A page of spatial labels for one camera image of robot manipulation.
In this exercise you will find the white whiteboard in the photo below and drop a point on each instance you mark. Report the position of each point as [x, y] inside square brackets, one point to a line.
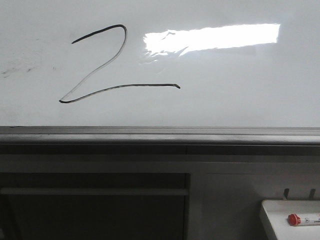
[204, 63]

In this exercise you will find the grey whiteboard ledge tray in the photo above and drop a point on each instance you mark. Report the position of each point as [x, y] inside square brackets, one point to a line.
[152, 135]

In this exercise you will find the white plastic marker tray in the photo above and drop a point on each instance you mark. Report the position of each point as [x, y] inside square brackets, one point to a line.
[274, 213]

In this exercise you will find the red capped marker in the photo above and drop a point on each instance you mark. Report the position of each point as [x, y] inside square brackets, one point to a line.
[308, 219]

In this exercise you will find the grey metal stand frame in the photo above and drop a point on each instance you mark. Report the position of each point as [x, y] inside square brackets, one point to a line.
[149, 192]

